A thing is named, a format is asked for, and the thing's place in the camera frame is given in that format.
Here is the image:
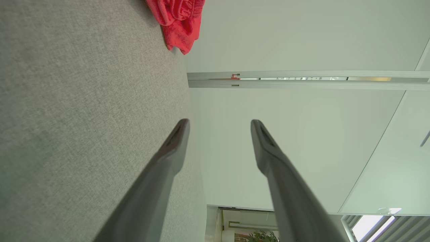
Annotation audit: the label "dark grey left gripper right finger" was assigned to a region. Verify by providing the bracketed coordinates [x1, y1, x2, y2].
[251, 119, 348, 242]

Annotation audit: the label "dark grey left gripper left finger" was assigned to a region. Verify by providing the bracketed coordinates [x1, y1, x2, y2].
[94, 118, 190, 242]

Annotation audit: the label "green potted plant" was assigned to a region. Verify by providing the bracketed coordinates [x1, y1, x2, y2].
[248, 230, 279, 242]

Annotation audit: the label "white window blinds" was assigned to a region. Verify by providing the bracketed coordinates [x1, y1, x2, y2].
[341, 215, 430, 242]

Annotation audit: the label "red shorts with white trim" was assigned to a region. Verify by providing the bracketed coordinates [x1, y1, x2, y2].
[145, 0, 206, 55]

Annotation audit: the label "grey metal partition post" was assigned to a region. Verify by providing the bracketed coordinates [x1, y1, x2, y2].
[186, 70, 430, 91]

